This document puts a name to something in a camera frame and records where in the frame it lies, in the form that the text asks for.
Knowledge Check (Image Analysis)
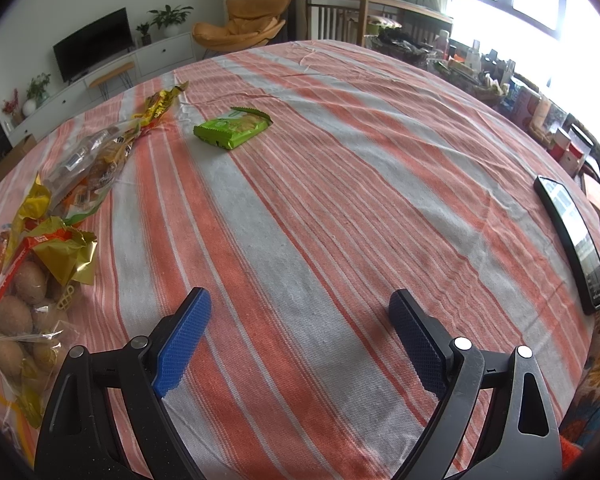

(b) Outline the yellow red snack packet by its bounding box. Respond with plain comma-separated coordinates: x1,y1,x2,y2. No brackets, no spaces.
133,81,189,130

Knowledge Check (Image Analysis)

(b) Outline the clear bag of snacks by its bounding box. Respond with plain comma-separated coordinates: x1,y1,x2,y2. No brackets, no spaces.
43,119,142,226

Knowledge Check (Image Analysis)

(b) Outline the black smartphone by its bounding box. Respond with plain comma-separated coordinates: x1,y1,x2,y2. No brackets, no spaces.
533,176,600,315

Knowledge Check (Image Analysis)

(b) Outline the green snack packet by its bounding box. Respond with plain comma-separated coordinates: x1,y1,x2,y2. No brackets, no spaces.
194,106,273,151

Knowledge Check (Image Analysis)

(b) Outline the black television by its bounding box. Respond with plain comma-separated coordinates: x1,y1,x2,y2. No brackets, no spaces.
53,8,134,82

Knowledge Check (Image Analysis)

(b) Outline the orange lounge chair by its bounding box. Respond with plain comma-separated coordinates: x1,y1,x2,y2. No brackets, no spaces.
193,0,291,54

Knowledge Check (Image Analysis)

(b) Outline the small potted plant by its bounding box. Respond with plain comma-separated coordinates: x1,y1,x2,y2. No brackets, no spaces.
136,22,152,47

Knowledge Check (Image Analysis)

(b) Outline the white tv cabinet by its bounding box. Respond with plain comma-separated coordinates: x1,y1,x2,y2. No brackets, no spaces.
6,32,196,146

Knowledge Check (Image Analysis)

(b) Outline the dark wooden bench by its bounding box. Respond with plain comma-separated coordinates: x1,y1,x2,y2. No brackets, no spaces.
306,0,453,47

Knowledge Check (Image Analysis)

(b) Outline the potted green plant right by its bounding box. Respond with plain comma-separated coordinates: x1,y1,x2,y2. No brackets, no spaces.
148,4,194,38

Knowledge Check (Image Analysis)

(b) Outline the gold bag of round pastries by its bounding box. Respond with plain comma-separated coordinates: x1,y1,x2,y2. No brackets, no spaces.
0,180,97,464

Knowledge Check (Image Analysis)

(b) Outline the red flowers vase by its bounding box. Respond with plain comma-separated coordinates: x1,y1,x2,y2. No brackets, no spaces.
2,89,22,128

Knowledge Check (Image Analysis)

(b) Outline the wooden stool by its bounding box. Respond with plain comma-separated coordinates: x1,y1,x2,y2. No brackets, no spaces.
87,62,135,101

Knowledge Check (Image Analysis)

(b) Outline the cardboard box on floor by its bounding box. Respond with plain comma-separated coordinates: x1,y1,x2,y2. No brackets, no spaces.
0,134,36,182

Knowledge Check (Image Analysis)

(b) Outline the striped orange grey tablecloth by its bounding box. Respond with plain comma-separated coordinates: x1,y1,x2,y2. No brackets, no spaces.
0,39,600,480

